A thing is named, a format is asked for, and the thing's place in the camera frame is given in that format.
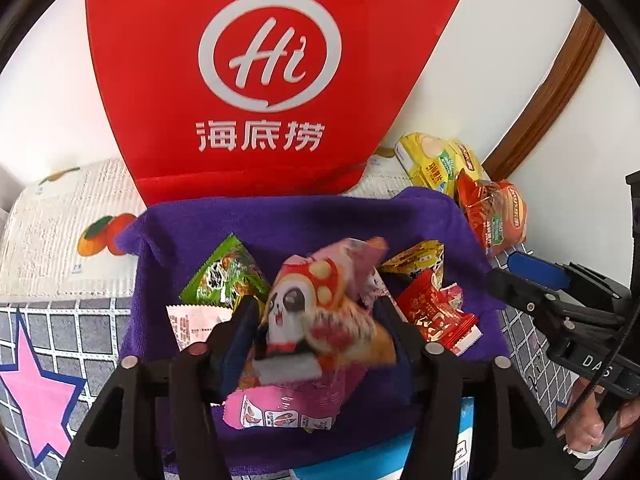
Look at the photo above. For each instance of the purple towel tray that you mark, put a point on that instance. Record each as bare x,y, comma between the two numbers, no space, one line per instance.
172,240

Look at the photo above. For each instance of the yellow triangular snack packet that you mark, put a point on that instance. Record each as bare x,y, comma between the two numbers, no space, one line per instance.
426,256

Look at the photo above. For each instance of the lychee candy white packet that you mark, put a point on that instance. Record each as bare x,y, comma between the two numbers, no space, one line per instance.
453,296

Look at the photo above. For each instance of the right hand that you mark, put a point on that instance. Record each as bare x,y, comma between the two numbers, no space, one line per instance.
585,430

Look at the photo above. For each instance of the yellow chips bag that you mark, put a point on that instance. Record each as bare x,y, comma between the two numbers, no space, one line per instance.
435,163

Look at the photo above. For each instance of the white printed cloth with oranges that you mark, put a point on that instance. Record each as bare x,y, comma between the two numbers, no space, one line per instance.
57,242

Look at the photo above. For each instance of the small red snack packet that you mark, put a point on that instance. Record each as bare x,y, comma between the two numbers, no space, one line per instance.
424,308

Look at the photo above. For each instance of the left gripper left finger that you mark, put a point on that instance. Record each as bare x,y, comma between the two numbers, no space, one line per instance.
118,437

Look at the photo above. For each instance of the magenta snack packet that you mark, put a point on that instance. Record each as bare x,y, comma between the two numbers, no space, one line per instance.
312,405

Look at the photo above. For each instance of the pink white packet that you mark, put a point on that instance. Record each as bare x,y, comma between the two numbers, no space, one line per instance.
194,322

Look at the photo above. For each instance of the orange chips bag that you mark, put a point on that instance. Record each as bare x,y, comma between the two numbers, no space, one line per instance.
496,212

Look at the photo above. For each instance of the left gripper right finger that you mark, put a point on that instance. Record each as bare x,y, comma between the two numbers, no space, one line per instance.
511,437

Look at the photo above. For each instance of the blue tissue box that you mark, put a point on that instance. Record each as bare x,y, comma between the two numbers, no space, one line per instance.
386,460

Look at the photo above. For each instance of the pink star sticker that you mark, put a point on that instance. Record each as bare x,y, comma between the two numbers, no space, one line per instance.
45,399

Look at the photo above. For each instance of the brown wooden door frame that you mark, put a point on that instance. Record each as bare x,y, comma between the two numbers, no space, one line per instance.
544,108

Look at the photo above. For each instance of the panda print snack packet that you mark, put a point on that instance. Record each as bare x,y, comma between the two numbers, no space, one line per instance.
314,322

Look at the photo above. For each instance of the red paper shopping bag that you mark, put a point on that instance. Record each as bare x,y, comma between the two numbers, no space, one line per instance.
256,97

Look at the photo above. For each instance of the checkered grey tablecloth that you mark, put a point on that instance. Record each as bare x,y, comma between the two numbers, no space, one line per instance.
76,308

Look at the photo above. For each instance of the green triangular snack packet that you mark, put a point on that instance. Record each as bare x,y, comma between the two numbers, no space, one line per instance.
228,275

